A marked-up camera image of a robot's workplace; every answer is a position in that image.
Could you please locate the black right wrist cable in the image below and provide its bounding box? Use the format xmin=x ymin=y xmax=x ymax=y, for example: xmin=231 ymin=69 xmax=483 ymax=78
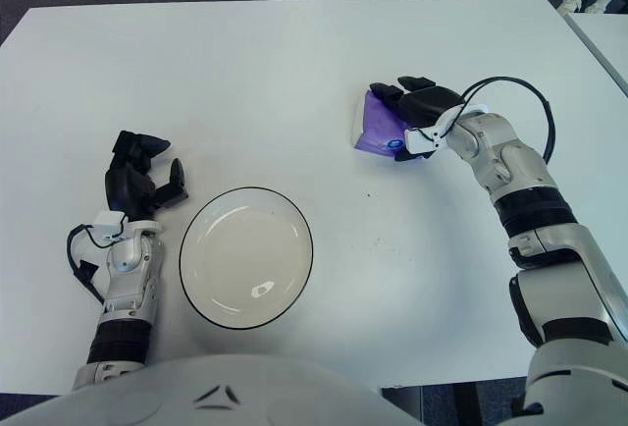
xmin=434 ymin=76 xmax=555 ymax=162

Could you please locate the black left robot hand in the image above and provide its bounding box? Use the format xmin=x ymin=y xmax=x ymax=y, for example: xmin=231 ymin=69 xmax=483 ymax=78
xmin=104 ymin=129 xmax=190 ymax=224

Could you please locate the white adjacent table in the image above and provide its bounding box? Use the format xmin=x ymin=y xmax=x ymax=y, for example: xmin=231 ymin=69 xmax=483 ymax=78
xmin=566 ymin=11 xmax=628 ymax=96

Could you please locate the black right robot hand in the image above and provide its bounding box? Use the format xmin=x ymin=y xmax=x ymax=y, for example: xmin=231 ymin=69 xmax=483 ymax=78
xmin=368 ymin=76 xmax=465 ymax=162

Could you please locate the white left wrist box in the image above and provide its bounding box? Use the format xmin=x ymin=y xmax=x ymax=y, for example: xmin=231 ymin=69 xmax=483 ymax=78
xmin=92 ymin=209 xmax=127 ymax=240

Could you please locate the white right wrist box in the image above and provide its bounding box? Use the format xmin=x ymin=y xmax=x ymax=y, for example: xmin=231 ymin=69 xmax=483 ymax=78
xmin=404 ymin=124 xmax=445 ymax=157

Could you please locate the white plate with black rim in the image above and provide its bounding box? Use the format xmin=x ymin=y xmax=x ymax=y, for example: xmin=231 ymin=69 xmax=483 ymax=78
xmin=178 ymin=186 xmax=314 ymax=330

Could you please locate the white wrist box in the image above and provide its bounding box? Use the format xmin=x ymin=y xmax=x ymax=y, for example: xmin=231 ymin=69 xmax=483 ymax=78
xmin=92 ymin=209 xmax=127 ymax=240
xmin=404 ymin=124 xmax=445 ymax=157

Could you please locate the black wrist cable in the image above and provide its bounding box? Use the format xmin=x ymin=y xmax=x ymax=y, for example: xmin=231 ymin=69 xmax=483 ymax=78
xmin=66 ymin=224 xmax=107 ymax=304
xmin=434 ymin=76 xmax=555 ymax=162

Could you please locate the grey robot torso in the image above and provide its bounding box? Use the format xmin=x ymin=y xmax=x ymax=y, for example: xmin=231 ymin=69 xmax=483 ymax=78
xmin=0 ymin=352 xmax=428 ymax=426

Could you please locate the purple tissue paper pack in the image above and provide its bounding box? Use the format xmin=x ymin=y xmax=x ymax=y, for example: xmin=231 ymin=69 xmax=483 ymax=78
xmin=350 ymin=90 xmax=426 ymax=165

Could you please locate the black table leg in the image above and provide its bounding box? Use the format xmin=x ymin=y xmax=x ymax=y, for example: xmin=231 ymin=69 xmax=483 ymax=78
xmin=450 ymin=384 xmax=482 ymax=426

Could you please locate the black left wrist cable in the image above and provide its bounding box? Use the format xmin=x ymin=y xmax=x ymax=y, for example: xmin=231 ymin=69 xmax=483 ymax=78
xmin=66 ymin=224 xmax=107 ymax=304

